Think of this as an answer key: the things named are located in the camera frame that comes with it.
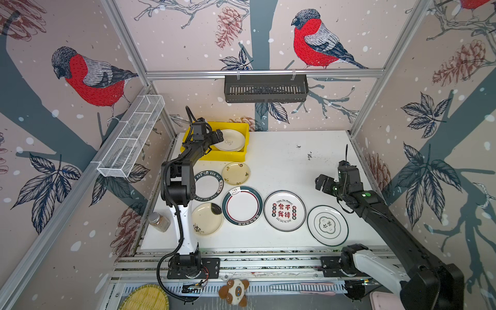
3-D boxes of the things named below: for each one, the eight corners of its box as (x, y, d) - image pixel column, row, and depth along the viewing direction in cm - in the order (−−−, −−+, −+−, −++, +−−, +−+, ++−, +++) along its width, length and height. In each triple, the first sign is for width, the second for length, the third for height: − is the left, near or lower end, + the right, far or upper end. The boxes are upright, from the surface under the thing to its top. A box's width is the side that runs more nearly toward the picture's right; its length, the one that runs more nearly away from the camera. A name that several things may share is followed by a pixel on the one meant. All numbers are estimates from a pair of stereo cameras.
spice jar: (156, 232, 85) (145, 223, 76) (160, 221, 88) (150, 212, 79) (168, 232, 85) (158, 223, 76) (171, 221, 88) (162, 212, 79)
